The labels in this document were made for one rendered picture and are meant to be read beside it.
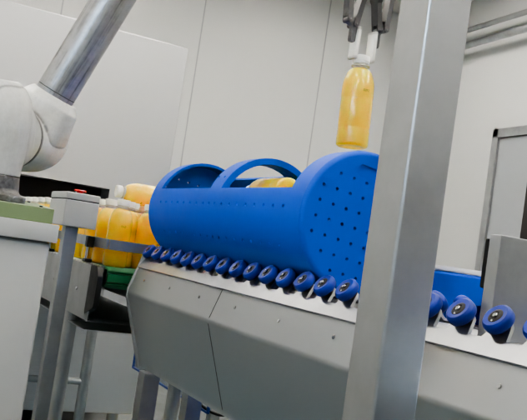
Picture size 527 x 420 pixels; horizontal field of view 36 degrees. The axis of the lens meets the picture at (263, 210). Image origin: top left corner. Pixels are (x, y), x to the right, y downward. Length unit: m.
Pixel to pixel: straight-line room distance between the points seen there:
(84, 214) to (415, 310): 1.63
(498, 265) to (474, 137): 5.67
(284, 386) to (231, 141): 5.52
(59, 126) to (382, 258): 1.30
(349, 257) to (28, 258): 0.70
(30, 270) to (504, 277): 1.03
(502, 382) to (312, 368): 0.45
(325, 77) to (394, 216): 6.54
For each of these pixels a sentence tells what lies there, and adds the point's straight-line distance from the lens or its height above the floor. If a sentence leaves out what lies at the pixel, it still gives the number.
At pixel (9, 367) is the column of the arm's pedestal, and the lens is 1.87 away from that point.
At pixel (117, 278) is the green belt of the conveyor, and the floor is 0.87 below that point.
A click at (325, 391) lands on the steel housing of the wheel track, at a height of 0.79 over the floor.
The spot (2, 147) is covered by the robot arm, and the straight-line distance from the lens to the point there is 1.91.
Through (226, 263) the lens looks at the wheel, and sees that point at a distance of 1.89.
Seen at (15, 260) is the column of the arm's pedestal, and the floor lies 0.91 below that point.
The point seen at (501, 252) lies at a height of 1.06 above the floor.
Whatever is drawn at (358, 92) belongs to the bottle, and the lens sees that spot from 1.79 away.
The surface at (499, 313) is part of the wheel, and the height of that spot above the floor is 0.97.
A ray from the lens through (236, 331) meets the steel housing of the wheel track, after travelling 1.73.
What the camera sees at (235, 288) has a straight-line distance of 1.80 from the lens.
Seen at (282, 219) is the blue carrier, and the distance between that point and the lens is 1.61.
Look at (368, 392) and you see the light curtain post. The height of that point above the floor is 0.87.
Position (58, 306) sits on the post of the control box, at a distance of 2.53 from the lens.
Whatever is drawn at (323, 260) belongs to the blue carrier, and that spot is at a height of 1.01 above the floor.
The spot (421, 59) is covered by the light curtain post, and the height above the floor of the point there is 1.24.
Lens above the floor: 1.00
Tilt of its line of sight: 3 degrees up
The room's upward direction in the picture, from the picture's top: 8 degrees clockwise
